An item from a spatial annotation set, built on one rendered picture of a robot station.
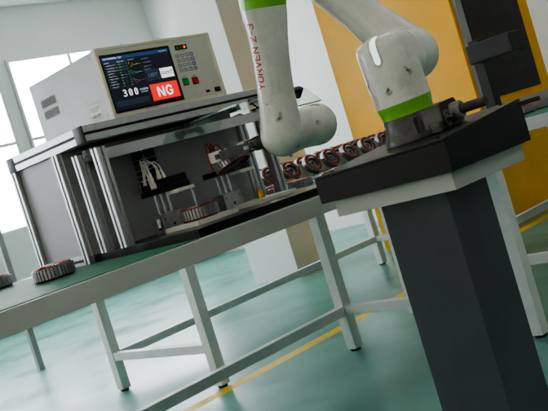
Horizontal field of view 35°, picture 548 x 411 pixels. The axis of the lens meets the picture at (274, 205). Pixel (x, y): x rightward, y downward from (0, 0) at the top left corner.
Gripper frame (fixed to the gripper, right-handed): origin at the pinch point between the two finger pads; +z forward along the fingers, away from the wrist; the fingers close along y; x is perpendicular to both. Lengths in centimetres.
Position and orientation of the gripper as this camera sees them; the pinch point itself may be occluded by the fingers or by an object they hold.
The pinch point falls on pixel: (228, 152)
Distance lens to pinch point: 250.6
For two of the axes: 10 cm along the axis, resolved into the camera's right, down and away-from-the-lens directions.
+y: 6.5, -3.1, 7.0
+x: -3.3, -9.4, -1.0
